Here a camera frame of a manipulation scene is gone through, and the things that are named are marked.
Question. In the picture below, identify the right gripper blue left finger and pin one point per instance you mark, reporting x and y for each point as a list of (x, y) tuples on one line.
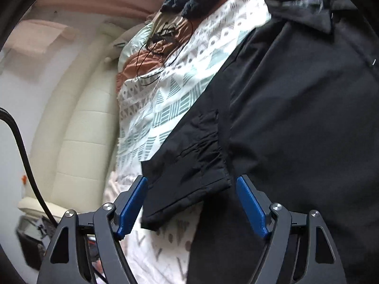
[(67, 259)]

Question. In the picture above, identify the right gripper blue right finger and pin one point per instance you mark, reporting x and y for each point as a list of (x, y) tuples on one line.
[(298, 246)]

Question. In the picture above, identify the black large shirt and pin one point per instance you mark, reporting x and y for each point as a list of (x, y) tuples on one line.
[(295, 108)]

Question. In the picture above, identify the white nightstand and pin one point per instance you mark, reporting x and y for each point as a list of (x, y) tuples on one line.
[(34, 236)]

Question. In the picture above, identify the cream padded headboard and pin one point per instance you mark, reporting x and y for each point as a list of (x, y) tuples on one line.
[(75, 142)]

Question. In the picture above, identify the patterned white geometric bedspread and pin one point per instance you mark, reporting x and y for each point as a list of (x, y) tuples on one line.
[(150, 106)]

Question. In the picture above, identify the light green pillow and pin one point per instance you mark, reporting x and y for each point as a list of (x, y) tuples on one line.
[(134, 45)]

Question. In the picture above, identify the orange brown duvet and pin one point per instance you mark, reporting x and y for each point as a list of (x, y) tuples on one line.
[(170, 32)]

